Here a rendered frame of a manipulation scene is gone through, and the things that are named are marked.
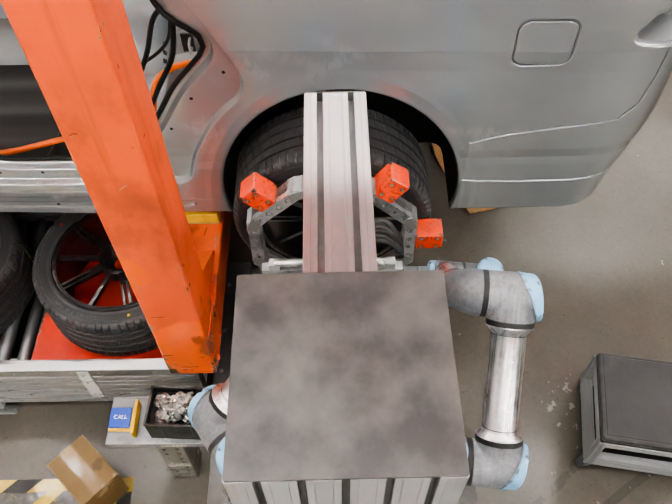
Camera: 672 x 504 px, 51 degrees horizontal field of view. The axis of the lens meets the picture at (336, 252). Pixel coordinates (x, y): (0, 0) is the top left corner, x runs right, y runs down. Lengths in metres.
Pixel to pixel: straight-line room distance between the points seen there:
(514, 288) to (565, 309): 1.60
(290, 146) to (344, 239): 1.33
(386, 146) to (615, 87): 0.69
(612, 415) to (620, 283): 0.90
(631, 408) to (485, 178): 0.98
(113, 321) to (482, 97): 1.50
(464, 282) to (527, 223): 1.85
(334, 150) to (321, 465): 0.43
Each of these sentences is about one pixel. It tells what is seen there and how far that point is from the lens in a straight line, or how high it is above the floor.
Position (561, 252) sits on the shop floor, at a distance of 3.50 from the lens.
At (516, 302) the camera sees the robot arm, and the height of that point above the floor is 1.29.
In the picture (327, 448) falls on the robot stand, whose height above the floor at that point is 2.03.
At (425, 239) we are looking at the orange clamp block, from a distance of 2.33.
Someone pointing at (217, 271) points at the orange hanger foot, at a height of 0.68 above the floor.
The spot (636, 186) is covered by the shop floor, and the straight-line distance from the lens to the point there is 3.88.
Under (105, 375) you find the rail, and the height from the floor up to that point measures 0.34.
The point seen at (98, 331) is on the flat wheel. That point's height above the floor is 0.48.
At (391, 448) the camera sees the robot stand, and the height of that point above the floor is 2.03.
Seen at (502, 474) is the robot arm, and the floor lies 1.02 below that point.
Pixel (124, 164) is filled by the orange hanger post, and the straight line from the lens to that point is 1.65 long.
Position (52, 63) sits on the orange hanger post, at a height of 1.85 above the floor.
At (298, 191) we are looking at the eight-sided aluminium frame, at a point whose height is 1.12.
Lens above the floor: 2.74
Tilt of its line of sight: 55 degrees down
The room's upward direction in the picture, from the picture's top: 1 degrees counter-clockwise
